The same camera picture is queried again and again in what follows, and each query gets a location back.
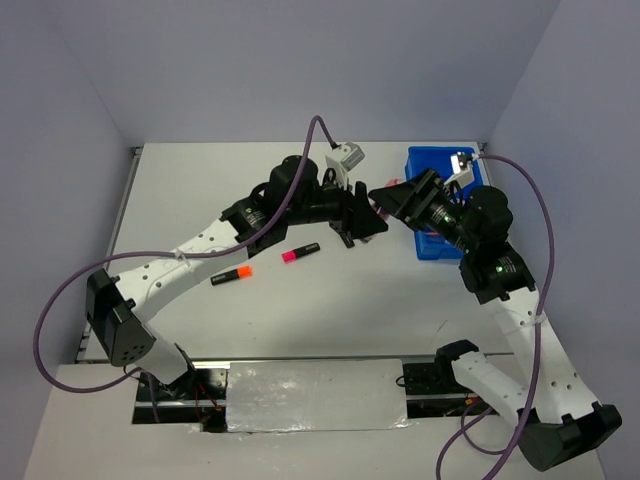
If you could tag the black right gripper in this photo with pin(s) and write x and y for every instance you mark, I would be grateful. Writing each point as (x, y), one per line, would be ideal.
(410, 200)

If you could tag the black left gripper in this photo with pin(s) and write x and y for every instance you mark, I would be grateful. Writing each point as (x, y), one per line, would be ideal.
(356, 218)

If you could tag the pink black highlighter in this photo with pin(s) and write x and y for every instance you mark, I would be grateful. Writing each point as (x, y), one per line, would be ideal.
(300, 252)

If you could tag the orange black highlighter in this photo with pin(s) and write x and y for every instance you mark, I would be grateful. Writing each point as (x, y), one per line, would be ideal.
(231, 275)

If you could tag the pink tube of pins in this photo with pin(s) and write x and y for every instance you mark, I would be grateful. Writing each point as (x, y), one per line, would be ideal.
(384, 212)

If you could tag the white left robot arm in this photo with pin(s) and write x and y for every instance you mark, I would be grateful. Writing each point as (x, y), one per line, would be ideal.
(120, 308)

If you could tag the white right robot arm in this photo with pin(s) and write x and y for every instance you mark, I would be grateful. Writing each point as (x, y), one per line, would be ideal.
(560, 417)

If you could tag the silver foil plate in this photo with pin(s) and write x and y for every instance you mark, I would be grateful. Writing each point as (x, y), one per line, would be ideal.
(310, 396)

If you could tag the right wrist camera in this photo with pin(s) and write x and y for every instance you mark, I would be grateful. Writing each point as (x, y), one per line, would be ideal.
(462, 166)

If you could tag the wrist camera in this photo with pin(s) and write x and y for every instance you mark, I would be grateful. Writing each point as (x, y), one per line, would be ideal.
(342, 160)
(462, 166)

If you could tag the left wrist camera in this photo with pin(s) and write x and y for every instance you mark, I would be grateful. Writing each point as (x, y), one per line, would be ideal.
(342, 160)

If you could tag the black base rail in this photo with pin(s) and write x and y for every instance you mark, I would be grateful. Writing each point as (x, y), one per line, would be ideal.
(204, 405)

